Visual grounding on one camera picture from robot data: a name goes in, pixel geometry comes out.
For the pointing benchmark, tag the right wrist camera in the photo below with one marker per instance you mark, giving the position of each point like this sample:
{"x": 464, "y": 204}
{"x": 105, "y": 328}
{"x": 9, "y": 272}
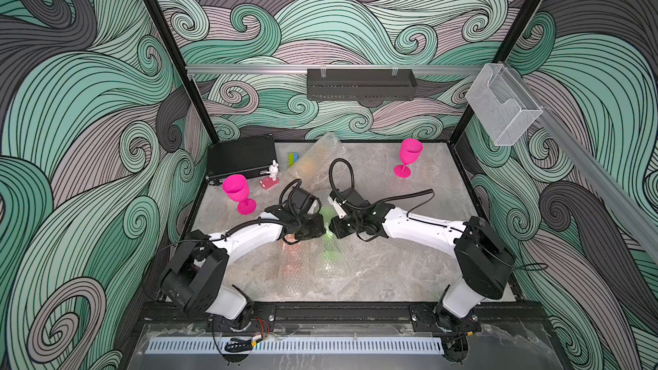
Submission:
{"x": 346, "y": 201}

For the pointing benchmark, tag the white bunny phone stand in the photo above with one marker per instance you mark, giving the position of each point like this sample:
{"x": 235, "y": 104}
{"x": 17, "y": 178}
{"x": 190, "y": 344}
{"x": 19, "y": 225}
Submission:
{"x": 272, "y": 177}

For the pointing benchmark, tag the green toy brick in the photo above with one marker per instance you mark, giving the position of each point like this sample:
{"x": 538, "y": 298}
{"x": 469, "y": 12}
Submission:
{"x": 293, "y": 158}

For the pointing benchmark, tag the bubble green glass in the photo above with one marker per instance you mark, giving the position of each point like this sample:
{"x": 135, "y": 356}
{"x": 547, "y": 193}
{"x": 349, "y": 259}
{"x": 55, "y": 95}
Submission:
{"x": 330, "y": 265}

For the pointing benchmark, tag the pink wine glass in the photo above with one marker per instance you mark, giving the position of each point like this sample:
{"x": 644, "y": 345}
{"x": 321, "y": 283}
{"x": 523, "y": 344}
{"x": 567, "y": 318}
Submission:
{"x": 410, "y": 152}
{"x": 237, "y": 189}

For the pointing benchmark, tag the aluminium right rail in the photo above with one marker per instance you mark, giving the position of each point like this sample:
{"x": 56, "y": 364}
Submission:
{"x": 582, "y": 135}

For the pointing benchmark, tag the black ribbed case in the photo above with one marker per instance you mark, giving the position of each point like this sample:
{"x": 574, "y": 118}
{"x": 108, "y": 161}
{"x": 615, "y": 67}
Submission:
{"x": 250, "y": 157}

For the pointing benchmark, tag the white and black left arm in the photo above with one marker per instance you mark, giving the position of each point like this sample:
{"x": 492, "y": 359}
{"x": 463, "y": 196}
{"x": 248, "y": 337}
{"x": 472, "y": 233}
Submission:
{"x": 193, "y": 278}

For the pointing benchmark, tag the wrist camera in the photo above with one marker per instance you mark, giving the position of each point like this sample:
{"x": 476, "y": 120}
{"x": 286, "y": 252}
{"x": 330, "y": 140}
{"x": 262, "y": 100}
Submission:
{"x": 304, "y": 202}
{"x": 346, "y": 201}

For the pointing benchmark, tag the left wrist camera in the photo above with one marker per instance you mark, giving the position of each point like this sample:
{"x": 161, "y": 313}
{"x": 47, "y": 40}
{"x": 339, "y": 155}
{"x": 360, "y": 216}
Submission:
{"x": 304, "y": 202}

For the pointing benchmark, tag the bubble wrapped yellow glass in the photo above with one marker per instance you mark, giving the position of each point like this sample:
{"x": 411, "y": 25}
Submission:
{"x": 313, "y": 165}

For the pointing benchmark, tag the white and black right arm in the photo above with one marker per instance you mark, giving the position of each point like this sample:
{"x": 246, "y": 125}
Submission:
{"x": 484, "y": 260}

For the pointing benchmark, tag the bubble wrapped orange glass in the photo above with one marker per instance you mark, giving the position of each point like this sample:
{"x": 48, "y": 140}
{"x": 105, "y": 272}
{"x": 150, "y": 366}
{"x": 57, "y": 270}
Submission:
{"x": 294, "y": 271}

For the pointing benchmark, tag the clear acrylic wall bin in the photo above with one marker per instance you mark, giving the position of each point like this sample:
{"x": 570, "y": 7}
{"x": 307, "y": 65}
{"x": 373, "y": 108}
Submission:
{"x": 503, "y": 103}

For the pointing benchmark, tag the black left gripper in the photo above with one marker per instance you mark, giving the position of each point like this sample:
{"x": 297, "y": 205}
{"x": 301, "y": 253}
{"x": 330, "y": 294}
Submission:
{"x": 319, "y": 228}

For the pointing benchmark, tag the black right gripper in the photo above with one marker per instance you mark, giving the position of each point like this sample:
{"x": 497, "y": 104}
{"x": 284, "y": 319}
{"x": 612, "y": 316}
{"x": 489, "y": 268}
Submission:
{"x": 337, "y": 229}

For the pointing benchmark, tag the black wall tray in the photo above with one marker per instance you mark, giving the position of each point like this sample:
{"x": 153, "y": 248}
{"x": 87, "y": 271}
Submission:
{"x": 371, "y": 85}

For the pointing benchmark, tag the white slotted cable duct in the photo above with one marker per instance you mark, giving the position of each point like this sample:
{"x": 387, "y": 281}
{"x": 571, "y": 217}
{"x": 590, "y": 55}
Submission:
{"x": 425, "y": 346}

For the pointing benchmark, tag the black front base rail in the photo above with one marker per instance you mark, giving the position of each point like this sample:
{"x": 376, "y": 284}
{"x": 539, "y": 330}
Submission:
{"x": 418, "y": 316}

